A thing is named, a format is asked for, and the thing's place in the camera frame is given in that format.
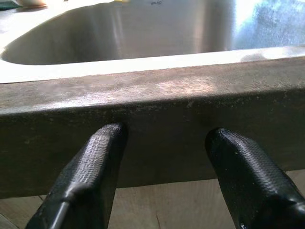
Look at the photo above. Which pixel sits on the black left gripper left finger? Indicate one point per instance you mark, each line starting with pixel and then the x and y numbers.
pixel 85 167

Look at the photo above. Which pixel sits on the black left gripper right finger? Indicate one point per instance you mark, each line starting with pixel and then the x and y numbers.
pixel 250 181

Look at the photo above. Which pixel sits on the stainless steel sink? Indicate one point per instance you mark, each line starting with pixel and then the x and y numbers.
pixel 143 31

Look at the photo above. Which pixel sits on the white cup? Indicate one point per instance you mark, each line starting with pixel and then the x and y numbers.
pixel 31 2

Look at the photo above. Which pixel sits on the green scouring sponge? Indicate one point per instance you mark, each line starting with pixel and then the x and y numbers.
pixel 6 5

